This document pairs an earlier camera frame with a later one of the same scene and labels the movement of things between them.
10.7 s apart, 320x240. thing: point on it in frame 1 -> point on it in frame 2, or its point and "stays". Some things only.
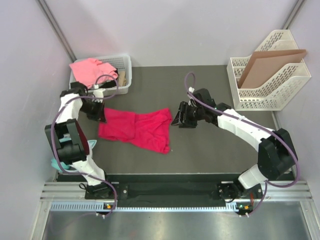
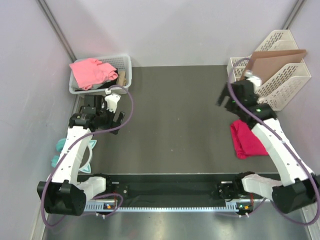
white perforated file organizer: [277, 94] stays
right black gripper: [186, 123] -> [226, 92]
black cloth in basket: [112, 83] stays
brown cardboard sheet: [261, 64] stays
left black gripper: [100, 116] -> [112, 124]
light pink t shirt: [89, 71] stays
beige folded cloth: [122, 78] stays
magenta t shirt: [149, 130] -> [246, 143]
